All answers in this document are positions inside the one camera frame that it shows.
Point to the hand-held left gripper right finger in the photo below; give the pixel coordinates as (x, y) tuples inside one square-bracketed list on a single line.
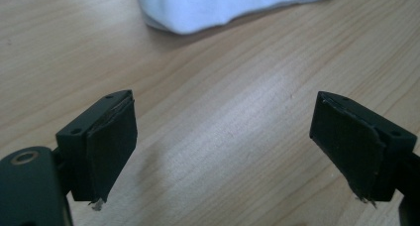
[(356, 143)]

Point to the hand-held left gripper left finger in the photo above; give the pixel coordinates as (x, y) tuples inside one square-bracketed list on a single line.
[(105, 146)]

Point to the white cloth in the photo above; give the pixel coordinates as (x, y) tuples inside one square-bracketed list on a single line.
[(228, 6)]

